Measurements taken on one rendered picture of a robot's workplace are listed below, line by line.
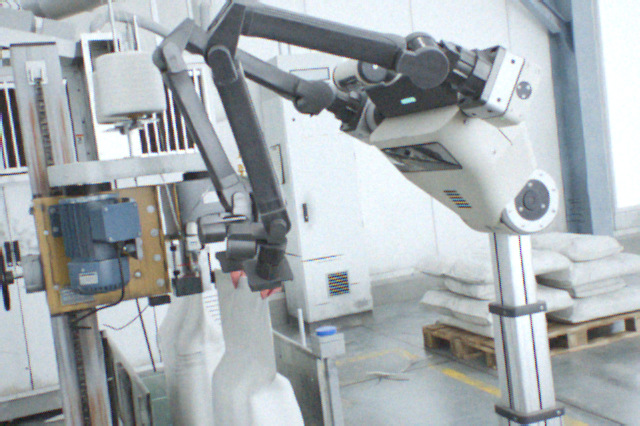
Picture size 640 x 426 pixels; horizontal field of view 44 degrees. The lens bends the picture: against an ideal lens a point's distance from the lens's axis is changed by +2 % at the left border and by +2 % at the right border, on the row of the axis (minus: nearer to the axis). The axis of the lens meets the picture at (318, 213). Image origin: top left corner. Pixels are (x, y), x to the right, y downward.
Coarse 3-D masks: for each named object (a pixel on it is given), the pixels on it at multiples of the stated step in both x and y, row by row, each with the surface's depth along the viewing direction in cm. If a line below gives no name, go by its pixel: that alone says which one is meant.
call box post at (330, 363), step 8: (328, 360) 231; (328, 368) 231; (336, 368) 232; (328, 376) 232; (336, 376) 232; (328, 384) 232; (336, 384) 232; (328, 392) 233; (336, 392) 232; (336, 400) 232; (336, 408) 233; (336, 416) 233; (336, 424) 233
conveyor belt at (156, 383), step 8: (144, 376) 396; (152, 376) 394; (160, 376) 392; (152, 384) 378; (160, 384) 377; (152, 392) 365; (160, 392) 363; (152, 400) 352; (160, 400) 350; (160, 408) 338; (168, 408) 336; (160, 416) 327; (168, 416) 325; (160, 424) 316; (168, 424) 315
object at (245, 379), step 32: (224, 288) 218; (224, 320) 223; (256, 320) 190; (224, 352) 218; (256, 352) 194; (224, 384) 202; (256, 384) 188; (288, 384) 195; (224, 416) 201; (256, 416) 187; (288, 416) 189
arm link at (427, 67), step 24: (240, 0) 139; (216, 24) 142; (240, 24) 139; (264, 24) 140; (288, 24) 141; (312, 24) 142; (336, 24) 144; (312, 48) 144; (336, 48) 145; (360, 48) 145; (384, 48) 145; (432, 48) 144; (408, 72) 146; (432, 72) 146
